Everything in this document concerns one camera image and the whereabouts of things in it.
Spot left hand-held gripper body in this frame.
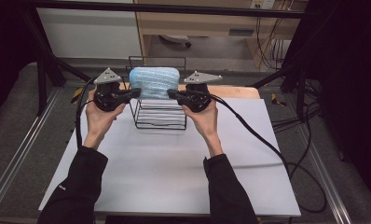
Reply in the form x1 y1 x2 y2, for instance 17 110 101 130
92 67 130 113

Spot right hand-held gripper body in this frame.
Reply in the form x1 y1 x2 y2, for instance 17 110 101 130
183 70 223 113

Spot light blue towel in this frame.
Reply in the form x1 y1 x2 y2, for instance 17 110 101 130
129 66 181 101

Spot black wire rack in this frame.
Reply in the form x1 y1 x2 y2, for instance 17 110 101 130
125 55 188 132

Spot person's right hand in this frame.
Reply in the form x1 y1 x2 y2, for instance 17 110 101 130
181 100 219 138

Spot person's left hand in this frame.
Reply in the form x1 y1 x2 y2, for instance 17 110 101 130
85 98 127 139

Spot yellow black tape piece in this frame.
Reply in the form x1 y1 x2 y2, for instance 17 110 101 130
70 87 85 105
270 92 288 107

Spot chair base with caster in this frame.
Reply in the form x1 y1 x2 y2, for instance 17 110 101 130
158 34 193 49

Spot white cabinet panel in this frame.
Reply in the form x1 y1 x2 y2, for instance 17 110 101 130
36 7 144 60

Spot light wooden desk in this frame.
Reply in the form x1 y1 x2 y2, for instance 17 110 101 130
133 0 309 69

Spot white power strip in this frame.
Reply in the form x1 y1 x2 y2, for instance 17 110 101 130
249 0 277 10

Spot black curtain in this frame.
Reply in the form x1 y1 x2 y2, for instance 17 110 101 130
294 0 371 202

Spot left hand-held gripper cable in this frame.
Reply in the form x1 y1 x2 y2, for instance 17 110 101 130
75 77 98 149

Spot hand-held gripper cable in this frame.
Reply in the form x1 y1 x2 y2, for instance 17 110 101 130
207 92 328 215
75 77 98 149

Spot right hand-held gripper cable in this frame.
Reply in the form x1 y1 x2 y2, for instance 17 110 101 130
207 92 328 215

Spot black metal frame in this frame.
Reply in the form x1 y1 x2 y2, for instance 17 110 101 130
17 0 319 123

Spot bundle of hanging cables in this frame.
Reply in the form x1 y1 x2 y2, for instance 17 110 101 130
255 16 289 71

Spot black floor cables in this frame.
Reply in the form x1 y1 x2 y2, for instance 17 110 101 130
270 77 323 133

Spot aluminium floor rail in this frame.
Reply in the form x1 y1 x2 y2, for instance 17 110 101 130
0 89 61 214
297 123 354 224

